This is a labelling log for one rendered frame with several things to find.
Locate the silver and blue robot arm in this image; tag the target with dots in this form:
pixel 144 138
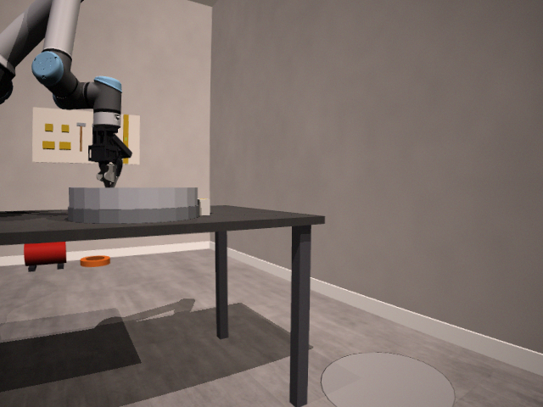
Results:
pixel 56 21

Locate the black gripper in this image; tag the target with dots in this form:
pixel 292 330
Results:
pixel 100 137

